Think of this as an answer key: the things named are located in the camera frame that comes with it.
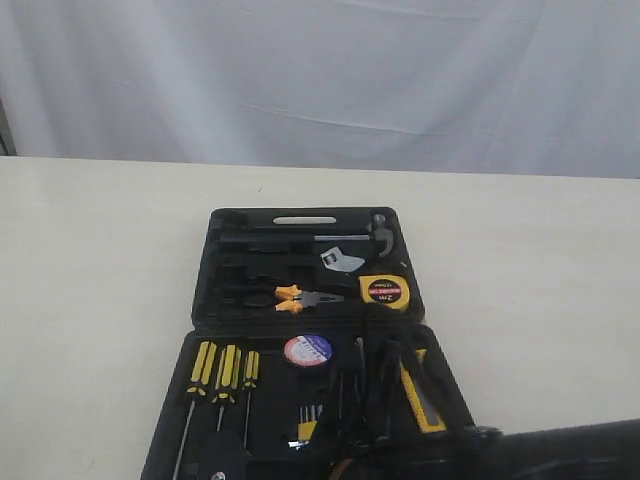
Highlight yellow black utility knife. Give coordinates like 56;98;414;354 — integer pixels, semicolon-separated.
400;362;446;434

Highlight white backdrop cloth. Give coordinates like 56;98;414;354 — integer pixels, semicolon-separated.
1;1;639;178

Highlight claw hammer black handle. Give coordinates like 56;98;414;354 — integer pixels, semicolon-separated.
219;214;395;258

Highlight large yellow black screwdriver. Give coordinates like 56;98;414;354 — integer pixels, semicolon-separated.
172;341;217;480

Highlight black plastic tool case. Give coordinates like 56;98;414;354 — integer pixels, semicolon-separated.
142;207;478;479

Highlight small yellow black screwdriver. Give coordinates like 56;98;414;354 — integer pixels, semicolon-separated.
242;350;260;450

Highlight adjustable wrench black handle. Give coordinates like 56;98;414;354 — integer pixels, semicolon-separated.
219;247;365;274

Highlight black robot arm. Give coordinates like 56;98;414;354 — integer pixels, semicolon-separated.
326;419;639;479

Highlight black electrical tape roll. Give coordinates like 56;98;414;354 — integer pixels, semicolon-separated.
283;334;334;370

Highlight hex key set yellow holder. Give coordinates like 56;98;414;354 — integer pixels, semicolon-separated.
288;405;323;450

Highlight middle yellow black screwdriver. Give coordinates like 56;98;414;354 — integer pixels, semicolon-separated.
211;344;242;432

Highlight voltage tester screwdriver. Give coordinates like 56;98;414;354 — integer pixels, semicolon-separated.
353;336;367;402

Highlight orange black pliers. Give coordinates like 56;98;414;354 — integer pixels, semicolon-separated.
221;284;345;314

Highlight yellow measuring tape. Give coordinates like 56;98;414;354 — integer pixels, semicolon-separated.
358;274;411;312

